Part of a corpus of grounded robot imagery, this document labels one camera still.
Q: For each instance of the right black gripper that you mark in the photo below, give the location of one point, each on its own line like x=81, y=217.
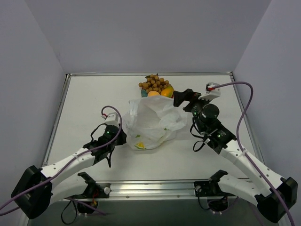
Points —
x=188, y=99

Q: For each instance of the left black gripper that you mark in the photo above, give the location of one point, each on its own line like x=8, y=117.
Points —
x=121, y=137

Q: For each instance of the fake yellow green mango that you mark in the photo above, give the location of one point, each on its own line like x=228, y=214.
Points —
x=167, y=92

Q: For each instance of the fake orange fruit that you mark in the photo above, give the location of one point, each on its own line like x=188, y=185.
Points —
x=153, y=93

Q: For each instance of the fake longan fruit bunch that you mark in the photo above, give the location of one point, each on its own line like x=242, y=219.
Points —
x=154, y=82

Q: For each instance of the white printed plastic bag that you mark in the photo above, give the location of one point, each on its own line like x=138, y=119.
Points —
x=151, y=121

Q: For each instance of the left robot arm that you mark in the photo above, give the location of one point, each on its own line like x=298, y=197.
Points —
x=40, y=187

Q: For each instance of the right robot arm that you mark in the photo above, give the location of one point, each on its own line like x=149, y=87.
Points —
x=271, y=193

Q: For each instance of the red floral plate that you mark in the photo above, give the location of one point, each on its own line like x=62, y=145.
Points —
x=144, y=93

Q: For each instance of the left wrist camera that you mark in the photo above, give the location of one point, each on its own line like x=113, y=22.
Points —
x=111, y=119

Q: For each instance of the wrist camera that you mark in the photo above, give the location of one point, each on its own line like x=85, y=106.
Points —
x=211, y=92
x=111, y=119

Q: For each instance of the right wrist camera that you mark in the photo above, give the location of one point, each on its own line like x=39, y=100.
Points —
x=211, y=92

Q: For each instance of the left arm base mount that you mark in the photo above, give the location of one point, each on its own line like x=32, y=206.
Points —
x=93, y=191

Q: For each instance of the aluminium front rail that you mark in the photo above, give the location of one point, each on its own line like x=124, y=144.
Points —
x=146, y=190

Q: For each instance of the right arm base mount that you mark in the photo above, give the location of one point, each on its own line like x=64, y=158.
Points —
x=211, y=198

